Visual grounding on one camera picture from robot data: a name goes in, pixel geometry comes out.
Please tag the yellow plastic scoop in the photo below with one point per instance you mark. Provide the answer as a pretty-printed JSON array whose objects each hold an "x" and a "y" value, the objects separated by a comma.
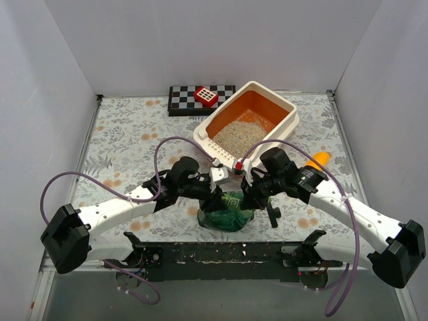
[{"x": 321, "y": 160}]

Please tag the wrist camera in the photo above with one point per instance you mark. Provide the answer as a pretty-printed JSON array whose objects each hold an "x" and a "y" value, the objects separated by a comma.
[
  {"x": 218, "y": 176},
  {"x": 242, "y": 168}
]

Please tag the white orange litter box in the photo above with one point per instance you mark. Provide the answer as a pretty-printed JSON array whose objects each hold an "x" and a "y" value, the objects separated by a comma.
[{"x": 251, "y": 104}]

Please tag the black bag clip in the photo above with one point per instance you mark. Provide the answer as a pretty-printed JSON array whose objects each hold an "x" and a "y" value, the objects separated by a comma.
[{"x": 274, "y": 214}]

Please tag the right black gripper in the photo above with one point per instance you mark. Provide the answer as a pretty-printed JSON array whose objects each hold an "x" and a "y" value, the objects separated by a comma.
[{"x": 249, "y": 195}]

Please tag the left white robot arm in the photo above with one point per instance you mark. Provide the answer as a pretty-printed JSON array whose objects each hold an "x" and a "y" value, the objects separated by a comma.
[{"x": 74, "y": 236}]

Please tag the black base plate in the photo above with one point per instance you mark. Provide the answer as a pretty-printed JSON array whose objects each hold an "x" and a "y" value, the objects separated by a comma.
[{"x": 275, "y": 260}]

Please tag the cat litter pile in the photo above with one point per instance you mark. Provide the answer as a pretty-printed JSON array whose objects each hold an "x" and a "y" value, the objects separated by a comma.
[{"x": 238, "y": 137}]

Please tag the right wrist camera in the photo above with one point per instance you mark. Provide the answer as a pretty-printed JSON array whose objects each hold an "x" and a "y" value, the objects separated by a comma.
[{"x": 242, "y": 168}]

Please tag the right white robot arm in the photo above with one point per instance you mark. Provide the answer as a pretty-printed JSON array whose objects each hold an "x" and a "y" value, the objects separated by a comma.
[{"x": 391, "y": 249}]

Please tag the green litter bag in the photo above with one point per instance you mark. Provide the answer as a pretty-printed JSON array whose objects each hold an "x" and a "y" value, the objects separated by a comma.
[{"x": 230, "y": 220}]

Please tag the black white checkerboard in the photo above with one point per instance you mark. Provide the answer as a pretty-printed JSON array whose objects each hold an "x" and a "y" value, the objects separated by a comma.
[{"x": 182, "y": 102}]

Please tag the red white grid block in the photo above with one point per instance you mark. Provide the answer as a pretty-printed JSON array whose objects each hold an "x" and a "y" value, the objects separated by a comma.
[{"x": 205, "y": 96}]

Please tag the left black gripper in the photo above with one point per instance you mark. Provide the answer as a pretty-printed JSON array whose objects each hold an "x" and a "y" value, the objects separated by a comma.
[{"x": 212, "y": 199}]

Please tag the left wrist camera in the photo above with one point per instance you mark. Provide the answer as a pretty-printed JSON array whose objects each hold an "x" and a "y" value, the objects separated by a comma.
[{"x": 218, "y": 176}]

